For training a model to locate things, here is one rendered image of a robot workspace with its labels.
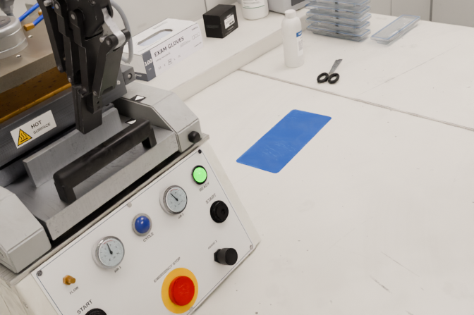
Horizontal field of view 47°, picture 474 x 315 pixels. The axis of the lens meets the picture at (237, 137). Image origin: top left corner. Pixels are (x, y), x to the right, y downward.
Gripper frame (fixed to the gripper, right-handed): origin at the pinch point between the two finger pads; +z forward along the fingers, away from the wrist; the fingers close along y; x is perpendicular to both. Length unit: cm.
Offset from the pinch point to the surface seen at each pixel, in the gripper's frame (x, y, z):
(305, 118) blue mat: 53, 6, 31
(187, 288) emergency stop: 0.6, 18.1, 22.2
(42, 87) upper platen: 1.0, -10.8, 4.2
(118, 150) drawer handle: 1.1, 4.1, 5.5
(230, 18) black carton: 79, -37, 37
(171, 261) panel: 1.0, 14.4, 19.9
